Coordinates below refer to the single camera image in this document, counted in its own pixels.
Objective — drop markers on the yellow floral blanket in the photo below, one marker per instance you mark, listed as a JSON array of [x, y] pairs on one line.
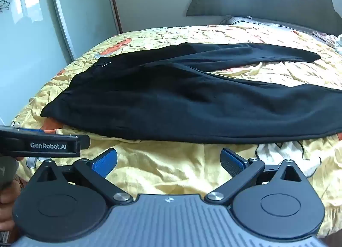
[[160, 161]]

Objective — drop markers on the grey pillow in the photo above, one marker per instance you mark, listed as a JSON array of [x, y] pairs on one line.
[[267, 21]]

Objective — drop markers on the white printed quilt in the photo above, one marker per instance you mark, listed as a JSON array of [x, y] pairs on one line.
[[339, 43]]

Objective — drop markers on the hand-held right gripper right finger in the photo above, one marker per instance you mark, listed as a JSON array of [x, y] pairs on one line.
[[232, 162]]

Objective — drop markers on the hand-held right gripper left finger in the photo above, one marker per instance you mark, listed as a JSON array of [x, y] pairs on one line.
[[104, 162]]

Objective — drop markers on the pink floral cloth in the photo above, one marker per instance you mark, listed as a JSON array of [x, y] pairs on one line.
[[322, 37]]

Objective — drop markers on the black pants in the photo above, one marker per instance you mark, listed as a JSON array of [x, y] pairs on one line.
[[160, 102]]

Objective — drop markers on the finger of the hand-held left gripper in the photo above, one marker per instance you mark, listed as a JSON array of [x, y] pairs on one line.
[[85, 142]]

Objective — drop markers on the person's left hand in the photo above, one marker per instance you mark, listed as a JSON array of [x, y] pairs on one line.
[[8, 204]]

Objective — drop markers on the floral glass wardrobe door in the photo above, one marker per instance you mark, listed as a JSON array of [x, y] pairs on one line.
[[26, 49], [85, 6]]

